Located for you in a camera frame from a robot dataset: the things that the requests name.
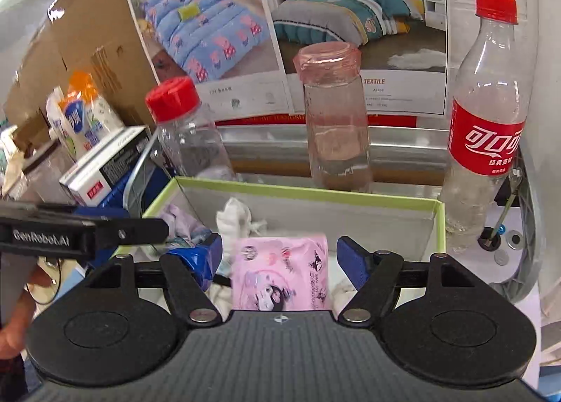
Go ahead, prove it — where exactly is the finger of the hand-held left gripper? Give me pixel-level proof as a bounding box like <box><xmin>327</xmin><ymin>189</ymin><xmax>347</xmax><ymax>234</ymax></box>
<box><xmin>94</xmin><ymin>217</ymin><xmax>171</xmax><ymax>259</ymax></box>
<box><xmin>72</xmin><ymin>206</ymin><xmax>132</xmax><ymax>222</ymax></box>

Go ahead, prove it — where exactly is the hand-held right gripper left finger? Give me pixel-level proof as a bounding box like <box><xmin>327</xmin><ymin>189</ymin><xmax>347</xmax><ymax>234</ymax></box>
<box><xmin>83</xmin><ymin>233</ymin><xmax>223</xmax><ymax>327</ymax></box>

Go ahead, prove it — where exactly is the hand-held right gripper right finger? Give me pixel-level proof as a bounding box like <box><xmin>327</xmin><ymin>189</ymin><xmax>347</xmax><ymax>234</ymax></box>
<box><xmin>337</xmin><ymin>235</ymin><xmax>479</xmax><ymax>327</ymax></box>

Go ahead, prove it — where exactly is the green cardboard box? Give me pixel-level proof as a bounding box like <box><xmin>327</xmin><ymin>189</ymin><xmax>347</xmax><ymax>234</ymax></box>
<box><xmin>141</xmin><ymin>176</ymin><xmax>448</xmax><ymax>263</ymax></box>

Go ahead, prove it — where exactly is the pink cartoon tissue pack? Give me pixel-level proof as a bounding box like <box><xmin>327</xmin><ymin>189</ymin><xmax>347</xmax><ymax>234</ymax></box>
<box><xmin>230</xmin><ymin>233</ymin><xmax>334</xmax><ymax>313</ymax></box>

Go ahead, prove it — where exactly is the person's left hand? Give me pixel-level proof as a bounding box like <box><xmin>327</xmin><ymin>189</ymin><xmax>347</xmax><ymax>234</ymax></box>
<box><xmin>0</xmin><ymin>266</ymin><xmax>50</xmax><ymax>361</ymax></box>

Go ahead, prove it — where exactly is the pale purple cloth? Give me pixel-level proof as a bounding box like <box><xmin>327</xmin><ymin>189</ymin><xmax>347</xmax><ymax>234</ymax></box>
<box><xmin>158</xmin><ymin>204</ymin><xmax>212</xmax><ymax>245</ymax></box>

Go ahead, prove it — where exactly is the white and black carton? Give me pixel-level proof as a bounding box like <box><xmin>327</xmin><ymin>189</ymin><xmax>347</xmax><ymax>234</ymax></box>
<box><xmin>59</xmin><ymin>126</ymin><xmax>153</xmax><ymax>206</ymax></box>

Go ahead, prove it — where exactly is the white cloth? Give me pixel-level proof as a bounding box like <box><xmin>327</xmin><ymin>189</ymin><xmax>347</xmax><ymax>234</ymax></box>
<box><xmin>216</xmin><ymin>197</ymin><xmax>268</xmax><ymax>254</ymax></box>

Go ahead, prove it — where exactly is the orange white snack bag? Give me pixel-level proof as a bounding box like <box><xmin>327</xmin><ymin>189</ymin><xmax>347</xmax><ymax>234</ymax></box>
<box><xmin>46</xmin><ymin>71</ymin><xmax>126</xmax><ymax>161</ymax></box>

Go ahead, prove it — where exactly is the clear bottle with red cap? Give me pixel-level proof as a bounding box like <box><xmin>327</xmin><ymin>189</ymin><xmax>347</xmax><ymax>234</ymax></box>
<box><xmin>144</xmin><ymin>76</ymin><xmax>237</xmax><ymax>182</ymax></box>

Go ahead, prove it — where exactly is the pink lidded clear bottle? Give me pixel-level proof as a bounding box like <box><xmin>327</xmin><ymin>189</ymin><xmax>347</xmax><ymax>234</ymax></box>
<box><xmin>293</xmin><ymin>42</ymin><xmax>374</xmax><ymax>192</ymax></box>

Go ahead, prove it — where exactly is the red label cola bottle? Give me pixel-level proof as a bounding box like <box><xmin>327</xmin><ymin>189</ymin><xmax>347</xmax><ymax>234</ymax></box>
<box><xmin>438</xmin><ymin>0</ymin><xmax>533</xmax><ymax>254</ymax></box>

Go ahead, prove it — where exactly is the large brown cardboard sheet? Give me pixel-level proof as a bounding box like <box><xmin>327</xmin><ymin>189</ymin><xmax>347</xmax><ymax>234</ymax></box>
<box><xmin>2</xmin><ymin>0</ymin><xmax>159</xmax><ymax>133</ymax></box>

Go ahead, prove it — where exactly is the grey metal clamp bracket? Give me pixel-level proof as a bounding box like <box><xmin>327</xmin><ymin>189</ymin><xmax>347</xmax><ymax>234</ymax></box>
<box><xmin>478</xmin><ymin>152</ymin><xmax>544</xmax><ymax>302</ymax></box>

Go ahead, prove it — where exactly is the red bedding wall calendar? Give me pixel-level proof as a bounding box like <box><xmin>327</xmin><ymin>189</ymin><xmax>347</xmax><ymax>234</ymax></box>
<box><xmin>117</xmin><ymin>0</ymin><xmax>448</xmax><ymax>127</ymax></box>

